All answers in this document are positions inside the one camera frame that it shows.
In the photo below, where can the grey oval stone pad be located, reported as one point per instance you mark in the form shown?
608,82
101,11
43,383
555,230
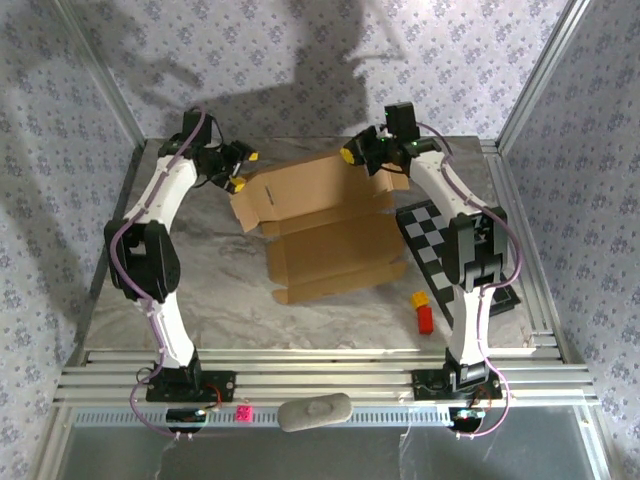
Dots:
315,412

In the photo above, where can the red toy brick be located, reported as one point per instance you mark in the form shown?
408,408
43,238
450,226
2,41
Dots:
425,321

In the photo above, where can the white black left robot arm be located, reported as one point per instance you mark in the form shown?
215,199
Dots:
165,190

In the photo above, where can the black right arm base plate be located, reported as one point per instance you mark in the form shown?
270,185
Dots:
425,385

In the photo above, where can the grey lower panel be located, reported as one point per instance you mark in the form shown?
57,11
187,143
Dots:
320,455

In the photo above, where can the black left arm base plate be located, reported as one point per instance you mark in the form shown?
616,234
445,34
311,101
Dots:
225,385

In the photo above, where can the brown cardboard box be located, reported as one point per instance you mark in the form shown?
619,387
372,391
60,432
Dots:
330,250

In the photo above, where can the black grey checkerboard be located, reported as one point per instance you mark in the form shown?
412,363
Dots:
425,235

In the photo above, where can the aluminium rail frame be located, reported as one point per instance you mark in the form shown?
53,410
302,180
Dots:
320,372

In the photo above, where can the aluminium side rails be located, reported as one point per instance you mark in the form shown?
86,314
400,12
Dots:
542,320

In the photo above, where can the aluminium corner post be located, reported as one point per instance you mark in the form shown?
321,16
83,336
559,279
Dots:
104,75
538,75

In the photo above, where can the pink toy brick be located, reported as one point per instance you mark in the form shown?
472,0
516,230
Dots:
244,414

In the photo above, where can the yellow toy brick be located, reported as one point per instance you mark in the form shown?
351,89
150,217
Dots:
420,299

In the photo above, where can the small black circuit board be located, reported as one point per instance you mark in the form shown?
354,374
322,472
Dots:
467,417
185,415

